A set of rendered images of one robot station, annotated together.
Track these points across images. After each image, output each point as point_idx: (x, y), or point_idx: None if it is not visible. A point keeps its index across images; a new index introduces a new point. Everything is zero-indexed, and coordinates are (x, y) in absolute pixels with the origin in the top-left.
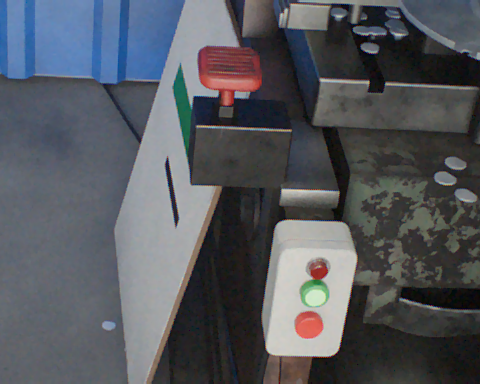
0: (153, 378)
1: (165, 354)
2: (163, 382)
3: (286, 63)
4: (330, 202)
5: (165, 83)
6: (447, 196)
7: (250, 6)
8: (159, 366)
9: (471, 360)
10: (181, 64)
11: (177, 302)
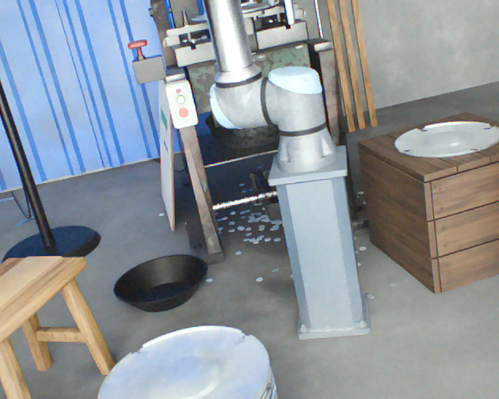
0: (180, 222)
1: (184, 215)
2: (184, 222)
3: (177, 66)
4: (182, 77)
5: (160, 120)
6: None
7: (166, 60)
8: (182, 218)
9: (271, 146)
10: (161, 106)
11: (172, 173)
